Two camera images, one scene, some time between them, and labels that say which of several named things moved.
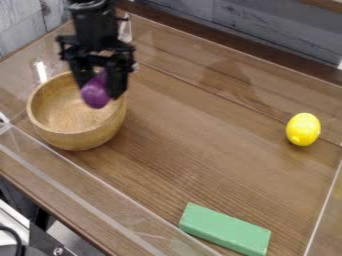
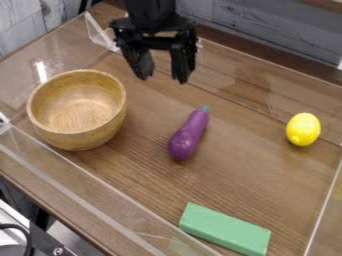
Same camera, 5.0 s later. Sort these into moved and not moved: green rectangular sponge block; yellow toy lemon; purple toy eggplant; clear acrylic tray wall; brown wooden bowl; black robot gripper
Moved: purple toy eggplant; black robot gripper
Not moved: green rectangular sponge block; yellow toy lemon; clear acrylic tray wall; brown wooden bowl
